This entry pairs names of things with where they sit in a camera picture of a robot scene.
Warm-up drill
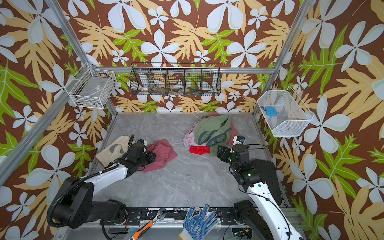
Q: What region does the maroon pink cloth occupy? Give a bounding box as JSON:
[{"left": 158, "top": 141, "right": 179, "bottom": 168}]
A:
[{"left": 142, "top": 139, "right": 178, "bottom": 173}]

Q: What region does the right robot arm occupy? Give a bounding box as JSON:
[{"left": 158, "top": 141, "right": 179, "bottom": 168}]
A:
[{"left": 217, "top": 145, "right": 303, "bottom": 240}]

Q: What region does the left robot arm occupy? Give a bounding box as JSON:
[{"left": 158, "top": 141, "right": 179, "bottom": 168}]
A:
[{"left": 47, "top": 135, "right": 156, "bottom": 229}]

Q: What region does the green cloth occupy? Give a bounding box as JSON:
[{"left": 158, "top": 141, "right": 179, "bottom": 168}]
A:
[{"left": 194, "top": 115, "right": 232, "bottom": 156}]

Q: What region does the red cloth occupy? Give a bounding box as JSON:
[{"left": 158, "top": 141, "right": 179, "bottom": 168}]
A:
[{"left": 189, "top": 146, "right": 210, "bottom": 155}]

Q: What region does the light pink cloth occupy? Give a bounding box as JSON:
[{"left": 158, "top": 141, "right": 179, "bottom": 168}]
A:
[{"left": 183, "top": 121, "right": 207, "bottom": 148}]

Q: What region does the beige leather work glove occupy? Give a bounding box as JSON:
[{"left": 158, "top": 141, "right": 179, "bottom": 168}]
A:
[{"left": 96, "top": 136, "right": 130, "bottom": 168}]

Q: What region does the blue object in basket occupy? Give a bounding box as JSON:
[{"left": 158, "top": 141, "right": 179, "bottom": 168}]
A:
[{"left": 261, "top": 106, "right": 277, "bottom": 117}]

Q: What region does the white mesh basket right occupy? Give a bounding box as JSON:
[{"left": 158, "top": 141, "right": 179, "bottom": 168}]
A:
[{"left": 258, "top": 88, "right": 315, "bottom": 138}]

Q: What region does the white bowl in basket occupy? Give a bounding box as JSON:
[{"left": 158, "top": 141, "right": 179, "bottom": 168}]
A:
[{"left": 171, "top": 84, "right": 184, "bottom": 93}]

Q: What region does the blue dotted knit glove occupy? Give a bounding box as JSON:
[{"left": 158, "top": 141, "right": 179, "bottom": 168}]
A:
[{"left": 178, "top": 204, "right": 219, "bottom": 240}]

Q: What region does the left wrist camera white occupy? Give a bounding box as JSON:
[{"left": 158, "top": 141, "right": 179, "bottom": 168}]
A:
[{"left": 137, "top": 139, "right": 148, "bottom": 146}]

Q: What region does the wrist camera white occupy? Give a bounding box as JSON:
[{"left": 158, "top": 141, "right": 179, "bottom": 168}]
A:
[
  {"left": 137, "top": 139, "right": 148, "bottom": 146},
  {"left": 232, "top": 136, "right": 246, "bottom": 146}
]

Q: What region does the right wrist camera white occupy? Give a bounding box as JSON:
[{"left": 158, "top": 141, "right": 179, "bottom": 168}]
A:
[{"left": 232, "top": 136, "right": 246, "bottom": 146}]

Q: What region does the orange handled wrench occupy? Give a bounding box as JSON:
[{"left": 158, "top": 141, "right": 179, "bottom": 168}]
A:
[{"left": 129, "top": 208, "right": 167, "bottom": 240}]

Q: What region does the black mounting rail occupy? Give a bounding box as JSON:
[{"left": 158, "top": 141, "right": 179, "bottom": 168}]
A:
[{"left": 101, "top": 206, "right": 259, "bottom": 226}]

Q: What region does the black wire basket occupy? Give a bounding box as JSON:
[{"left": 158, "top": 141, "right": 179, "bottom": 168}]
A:
[{"left": 128, "top": 62, "right": 222, "bottom": 96}]

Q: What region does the white wire basket left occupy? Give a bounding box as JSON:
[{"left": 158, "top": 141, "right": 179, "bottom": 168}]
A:
[{"left": 66, "top": 64, "right": 117, "bottom": 109}]

